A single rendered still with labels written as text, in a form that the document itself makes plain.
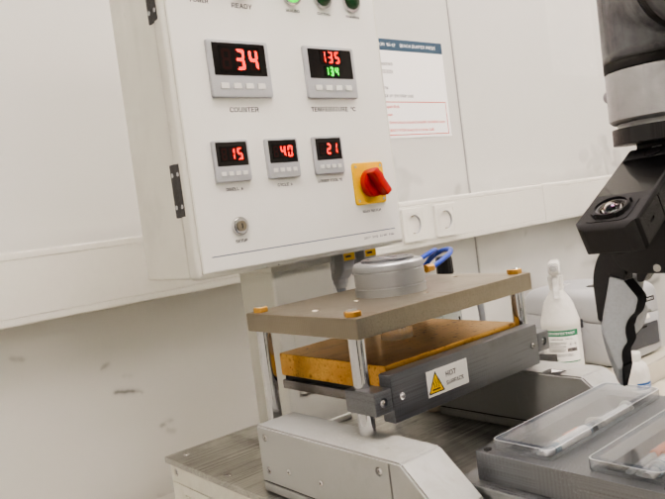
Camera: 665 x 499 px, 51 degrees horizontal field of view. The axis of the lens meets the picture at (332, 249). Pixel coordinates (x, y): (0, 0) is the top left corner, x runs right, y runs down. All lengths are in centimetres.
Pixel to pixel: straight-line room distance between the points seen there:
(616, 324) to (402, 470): 21
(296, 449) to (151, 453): 50
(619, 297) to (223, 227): 42
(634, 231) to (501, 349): 29
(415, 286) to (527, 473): 25
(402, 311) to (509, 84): 125
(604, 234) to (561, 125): 153
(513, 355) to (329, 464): 24
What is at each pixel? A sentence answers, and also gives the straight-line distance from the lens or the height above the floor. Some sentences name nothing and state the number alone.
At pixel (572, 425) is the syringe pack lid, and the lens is 63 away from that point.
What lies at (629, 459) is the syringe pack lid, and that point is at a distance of 56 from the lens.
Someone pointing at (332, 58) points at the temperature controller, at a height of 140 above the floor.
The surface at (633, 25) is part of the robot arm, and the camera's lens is 58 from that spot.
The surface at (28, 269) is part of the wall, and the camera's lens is 101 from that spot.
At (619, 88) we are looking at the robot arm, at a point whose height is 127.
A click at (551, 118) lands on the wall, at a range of 199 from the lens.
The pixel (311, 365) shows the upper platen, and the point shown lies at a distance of 74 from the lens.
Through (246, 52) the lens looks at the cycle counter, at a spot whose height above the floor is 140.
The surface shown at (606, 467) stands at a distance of 55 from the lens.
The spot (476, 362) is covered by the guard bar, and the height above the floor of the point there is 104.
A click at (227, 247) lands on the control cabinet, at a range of 79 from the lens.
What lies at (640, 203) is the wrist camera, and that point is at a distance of 51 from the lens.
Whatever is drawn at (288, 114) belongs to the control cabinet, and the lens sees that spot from 86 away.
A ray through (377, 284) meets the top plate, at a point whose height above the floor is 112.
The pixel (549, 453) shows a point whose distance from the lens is 58.
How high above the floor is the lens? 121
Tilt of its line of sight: 3 degrees down
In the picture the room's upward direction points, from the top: 7 degrees counter-clockwise
